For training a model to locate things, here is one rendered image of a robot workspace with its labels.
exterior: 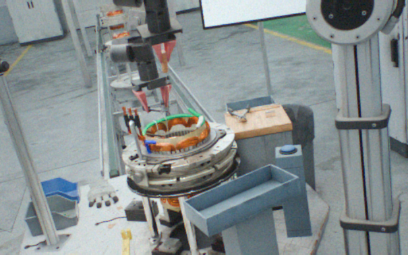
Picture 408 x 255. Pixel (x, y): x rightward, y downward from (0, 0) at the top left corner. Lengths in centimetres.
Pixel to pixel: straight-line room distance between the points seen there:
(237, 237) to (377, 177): 34
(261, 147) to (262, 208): 41
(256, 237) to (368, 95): 40
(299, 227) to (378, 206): 29
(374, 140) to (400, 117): 242
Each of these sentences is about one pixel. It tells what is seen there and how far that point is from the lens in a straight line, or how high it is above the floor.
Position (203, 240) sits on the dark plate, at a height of 78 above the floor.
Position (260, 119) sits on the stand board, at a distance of 151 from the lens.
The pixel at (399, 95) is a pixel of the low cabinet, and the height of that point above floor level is 46.
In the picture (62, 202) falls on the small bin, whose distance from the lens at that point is 186.
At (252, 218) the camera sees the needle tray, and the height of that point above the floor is 101.
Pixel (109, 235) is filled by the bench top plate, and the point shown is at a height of 78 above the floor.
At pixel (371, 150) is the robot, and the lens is 114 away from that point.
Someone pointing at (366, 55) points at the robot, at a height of 131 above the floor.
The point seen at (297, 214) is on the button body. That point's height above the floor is 85.
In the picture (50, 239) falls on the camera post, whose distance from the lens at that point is 168.
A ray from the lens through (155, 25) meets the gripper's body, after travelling 119.
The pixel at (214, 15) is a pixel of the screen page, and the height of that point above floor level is 129.
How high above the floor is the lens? 157
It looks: 20 degrees down
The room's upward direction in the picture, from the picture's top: 11 degrees counter-clockwise
